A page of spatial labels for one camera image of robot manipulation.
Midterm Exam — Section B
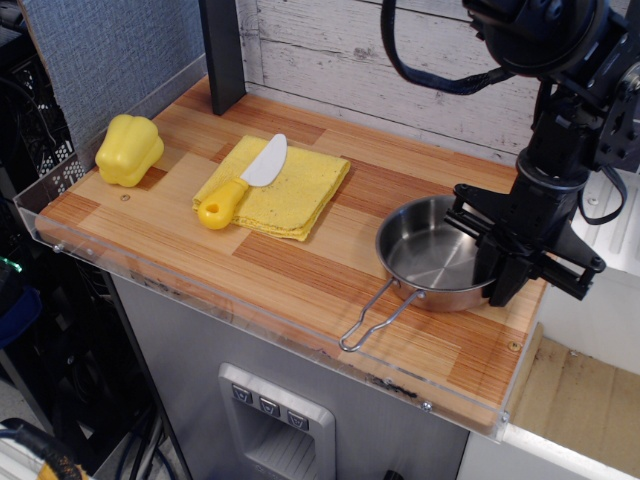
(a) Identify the yellow folded cloth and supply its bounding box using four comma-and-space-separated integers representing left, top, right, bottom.
192, 135, 350, 242

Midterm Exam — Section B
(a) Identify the grey water dispenser panel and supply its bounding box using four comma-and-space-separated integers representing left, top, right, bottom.
218, 363, 337, 479

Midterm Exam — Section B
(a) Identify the grey fabric panel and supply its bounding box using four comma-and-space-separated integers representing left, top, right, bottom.
19, 0, 206, 159

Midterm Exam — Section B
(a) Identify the silver toy fridge cabinet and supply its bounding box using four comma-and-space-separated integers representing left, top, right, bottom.
113, 277, 468, 479

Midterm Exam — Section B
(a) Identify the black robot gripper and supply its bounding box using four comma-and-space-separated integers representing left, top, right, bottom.
452, 165, 605, 307

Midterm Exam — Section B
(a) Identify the small stainless steel pot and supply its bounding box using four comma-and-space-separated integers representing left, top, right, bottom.
339, 195, 494, 352

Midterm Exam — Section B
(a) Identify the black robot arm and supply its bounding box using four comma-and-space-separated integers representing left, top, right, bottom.
449, 1, 639, 307

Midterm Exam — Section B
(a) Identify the clear acrylic table guard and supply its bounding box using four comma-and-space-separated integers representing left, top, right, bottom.
16, 167, 545, 437

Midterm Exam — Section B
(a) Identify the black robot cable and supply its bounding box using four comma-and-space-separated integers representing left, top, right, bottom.
379, 0, 516, 96

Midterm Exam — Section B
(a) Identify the black vertical post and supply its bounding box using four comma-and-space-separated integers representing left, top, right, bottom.
199, 0, 246, 115

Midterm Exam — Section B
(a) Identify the white toy sink unit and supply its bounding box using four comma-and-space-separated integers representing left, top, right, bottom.
458, 172, 639, 479

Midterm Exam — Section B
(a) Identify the yellow toy bell pepper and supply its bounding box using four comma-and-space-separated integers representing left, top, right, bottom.
95, 114, 164, 187

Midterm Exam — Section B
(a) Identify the toy knife yellow handle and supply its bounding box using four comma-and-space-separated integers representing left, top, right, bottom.
197, 134, 288, 230

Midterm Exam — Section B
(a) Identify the black plastic crate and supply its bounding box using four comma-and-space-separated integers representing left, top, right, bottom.
1, 55, 74, 192

